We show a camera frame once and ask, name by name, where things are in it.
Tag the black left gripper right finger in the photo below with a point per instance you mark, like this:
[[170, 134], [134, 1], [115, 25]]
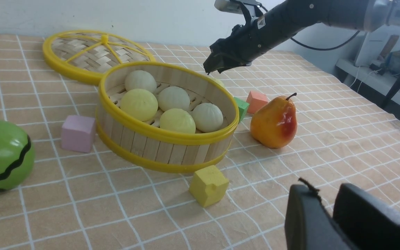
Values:
[[369, 223]]

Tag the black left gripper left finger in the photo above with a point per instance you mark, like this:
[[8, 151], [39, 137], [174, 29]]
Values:
[[308, 225]]

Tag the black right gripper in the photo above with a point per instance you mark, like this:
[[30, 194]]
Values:
[[248, 42]]

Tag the yellow bun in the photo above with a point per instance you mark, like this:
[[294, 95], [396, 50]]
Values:
[[219, 82], [139, 104], [177, 120]]

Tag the white bun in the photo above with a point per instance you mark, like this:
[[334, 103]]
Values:
[[173, 97], [207, 117], [139, 79]]

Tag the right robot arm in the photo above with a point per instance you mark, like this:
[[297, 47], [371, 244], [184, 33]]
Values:
[[360, 15]]

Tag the bamboo steamer tray yellow rim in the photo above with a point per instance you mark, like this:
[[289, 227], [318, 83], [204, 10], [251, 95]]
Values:
[[144, 143]]

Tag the bamboo steamer lid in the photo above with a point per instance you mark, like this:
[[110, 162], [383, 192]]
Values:
[[86, 55]]

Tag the green foam cube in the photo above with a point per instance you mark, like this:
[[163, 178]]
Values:
[[242, 106]]

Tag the orange foam cube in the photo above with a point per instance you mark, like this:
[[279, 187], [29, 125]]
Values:
[[256, 101]]

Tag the orange toy pear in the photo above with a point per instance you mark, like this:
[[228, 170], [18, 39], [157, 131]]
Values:
[[275, 124]]

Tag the yellow foam cube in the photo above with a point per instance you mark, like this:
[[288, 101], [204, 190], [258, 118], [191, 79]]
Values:
[[208, 186]]

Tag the white background shelf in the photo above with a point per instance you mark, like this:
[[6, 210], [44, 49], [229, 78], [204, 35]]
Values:
[[366, 82]]

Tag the pink foam cube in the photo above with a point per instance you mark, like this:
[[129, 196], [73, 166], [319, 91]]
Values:
[[78, 133]]

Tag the green toy watermelon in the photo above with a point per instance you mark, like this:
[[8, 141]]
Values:
[[17, 156]]

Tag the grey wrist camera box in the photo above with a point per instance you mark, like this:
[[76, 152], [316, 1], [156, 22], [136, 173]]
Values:
[[239, 7]]

